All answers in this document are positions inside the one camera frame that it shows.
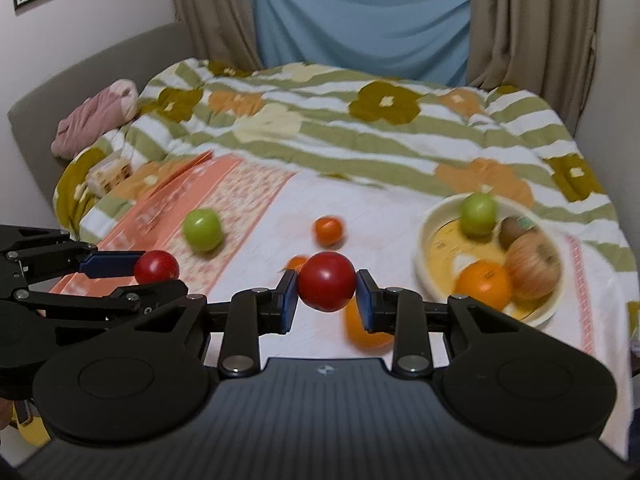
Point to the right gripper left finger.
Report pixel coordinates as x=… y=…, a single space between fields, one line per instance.
x=249 y=314

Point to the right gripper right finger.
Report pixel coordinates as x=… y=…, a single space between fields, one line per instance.
x=403 y=314

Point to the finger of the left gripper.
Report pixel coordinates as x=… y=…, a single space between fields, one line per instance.
x=105 y=264
x=122 y=304

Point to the red tomato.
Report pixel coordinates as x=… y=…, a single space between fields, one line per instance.
x=326 y=281
x=156 y=266

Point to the large orange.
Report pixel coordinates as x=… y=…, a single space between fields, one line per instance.
x=358 y=336

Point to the green apple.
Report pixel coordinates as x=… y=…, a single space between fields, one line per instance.
x=202 y=230
x=478 y=214

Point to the small orange tangerine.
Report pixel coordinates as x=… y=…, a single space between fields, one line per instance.
x=328 y=231

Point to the cream fruit bowl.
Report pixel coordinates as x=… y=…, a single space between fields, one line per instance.
x=443 y=251

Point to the patterned small pillow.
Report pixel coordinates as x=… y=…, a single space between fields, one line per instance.
x=106 y=175

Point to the white and pink towel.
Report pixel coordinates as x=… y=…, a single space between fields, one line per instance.
x=266 y=214

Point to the orange in bowl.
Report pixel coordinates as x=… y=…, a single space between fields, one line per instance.
x=487 y=282

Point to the green apple in bowl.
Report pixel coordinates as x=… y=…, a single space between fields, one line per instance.
x=478 y=214

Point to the brown kiwi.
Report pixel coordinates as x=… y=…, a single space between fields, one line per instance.
x=512 y=228

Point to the pale red apple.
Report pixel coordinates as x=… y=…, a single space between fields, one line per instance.
x=534 y=267

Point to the floral striped bedspread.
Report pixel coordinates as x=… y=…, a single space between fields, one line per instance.
x=383 y=132

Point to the pink folded cloth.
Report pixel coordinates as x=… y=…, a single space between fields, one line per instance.
x=109 y=109

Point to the grey headboard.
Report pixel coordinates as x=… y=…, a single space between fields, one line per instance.
x=34 y=118

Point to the left beige curtain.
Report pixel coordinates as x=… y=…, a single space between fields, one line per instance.
x=221 y=30

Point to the beige curtain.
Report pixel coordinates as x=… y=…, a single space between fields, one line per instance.
x=544 y=46
x=221 y=30

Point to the blue curtain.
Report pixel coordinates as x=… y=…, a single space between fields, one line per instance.
x=426 y=40

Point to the right beige curtain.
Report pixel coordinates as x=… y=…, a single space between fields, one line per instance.
x=544 y=46

